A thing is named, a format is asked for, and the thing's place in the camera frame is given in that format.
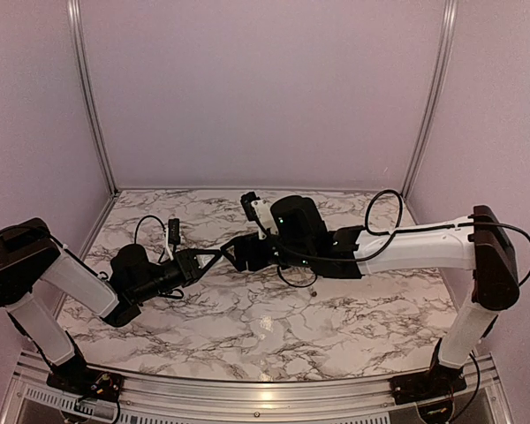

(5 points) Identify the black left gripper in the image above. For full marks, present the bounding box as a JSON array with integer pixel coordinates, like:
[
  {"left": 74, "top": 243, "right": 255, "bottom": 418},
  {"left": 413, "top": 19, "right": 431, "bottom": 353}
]
[{"left": 132, "top": 248, "right": 222, "bottom": 304}]

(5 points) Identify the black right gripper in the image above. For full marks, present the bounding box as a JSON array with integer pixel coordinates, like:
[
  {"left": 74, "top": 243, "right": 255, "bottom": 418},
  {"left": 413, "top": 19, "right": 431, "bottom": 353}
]
[{"left": 220, "top": 231, "right": 313, "bottom": 272}]

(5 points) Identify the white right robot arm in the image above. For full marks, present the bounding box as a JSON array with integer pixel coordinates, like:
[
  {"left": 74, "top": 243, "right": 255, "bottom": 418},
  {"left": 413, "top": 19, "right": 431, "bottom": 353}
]
[{"left": 221, "top": 192, "right": 523, "bottom": 396}]

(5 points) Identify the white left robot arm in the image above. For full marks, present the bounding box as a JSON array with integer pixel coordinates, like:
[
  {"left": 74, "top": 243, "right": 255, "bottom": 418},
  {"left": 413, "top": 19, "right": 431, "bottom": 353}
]
[{"left": 0, "top": 218, "right": 221, "bottom": 393}]

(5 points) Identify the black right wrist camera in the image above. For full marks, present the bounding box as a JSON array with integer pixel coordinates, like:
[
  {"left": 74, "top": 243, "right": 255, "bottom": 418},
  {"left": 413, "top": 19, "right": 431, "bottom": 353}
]
[{"left": 240, "top": 192, "right": 260, "bottom": 222}]

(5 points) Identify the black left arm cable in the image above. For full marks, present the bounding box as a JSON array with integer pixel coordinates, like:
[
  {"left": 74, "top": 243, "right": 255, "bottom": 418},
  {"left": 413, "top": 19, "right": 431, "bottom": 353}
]
[{"left": 132, "top": 214, "right": 186, "bottom": 299}]

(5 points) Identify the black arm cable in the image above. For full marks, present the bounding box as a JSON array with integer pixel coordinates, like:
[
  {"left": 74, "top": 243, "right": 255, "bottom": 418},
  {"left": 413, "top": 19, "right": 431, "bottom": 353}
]
[
  {"left": 273, "top": 188, "right": 530, "bottom": 288},
  {"left": 132, "top": 214, "right": 186, "bottom": 299}
]

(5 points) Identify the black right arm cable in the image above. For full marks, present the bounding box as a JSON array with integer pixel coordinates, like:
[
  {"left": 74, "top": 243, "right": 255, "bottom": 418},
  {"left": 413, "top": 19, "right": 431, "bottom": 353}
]
[{"left": 273, "top": 188, "right": 530, "bottom": 288}]

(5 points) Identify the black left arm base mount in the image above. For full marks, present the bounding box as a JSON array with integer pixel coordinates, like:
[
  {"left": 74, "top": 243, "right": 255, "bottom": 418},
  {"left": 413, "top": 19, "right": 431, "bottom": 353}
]
[{"left": 47, "top": 347, "right": 124, "bottom": 403}]

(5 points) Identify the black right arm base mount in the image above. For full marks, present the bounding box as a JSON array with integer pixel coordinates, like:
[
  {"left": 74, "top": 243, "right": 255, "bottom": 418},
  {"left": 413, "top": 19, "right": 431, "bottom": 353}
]
[{"left": 390, "top": 340, "right": 467, "bottom": 405}]

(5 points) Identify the aluminium frame corner post left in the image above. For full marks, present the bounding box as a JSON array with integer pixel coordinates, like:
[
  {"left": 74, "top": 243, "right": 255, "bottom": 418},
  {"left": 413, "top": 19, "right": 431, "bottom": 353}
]
[{"left": 66, "top": 0, "right": 119, "bottom": 197}]

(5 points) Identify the aluminium frame corner post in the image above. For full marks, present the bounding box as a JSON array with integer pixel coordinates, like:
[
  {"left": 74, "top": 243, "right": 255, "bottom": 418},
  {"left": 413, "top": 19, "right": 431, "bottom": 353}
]
[
  {"left": 66, "top": 0, "right": 119, "bottom": 197},
  {"left": 401, "top": 0, "right": 458, "bottom": 200}
]

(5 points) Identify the aluminium front frame rail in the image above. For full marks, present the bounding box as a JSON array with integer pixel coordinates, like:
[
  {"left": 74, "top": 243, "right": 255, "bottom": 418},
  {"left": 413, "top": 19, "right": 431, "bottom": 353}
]
[{"left": 0, "top": 351, "right": 514, "bottom": 423}]

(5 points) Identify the aluminium frame corner post right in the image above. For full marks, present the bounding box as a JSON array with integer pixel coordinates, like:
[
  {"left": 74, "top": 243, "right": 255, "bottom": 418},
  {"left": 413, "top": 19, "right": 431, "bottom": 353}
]
[{"left": 401, "top": 0, "right": 458, "bottom": 200}]

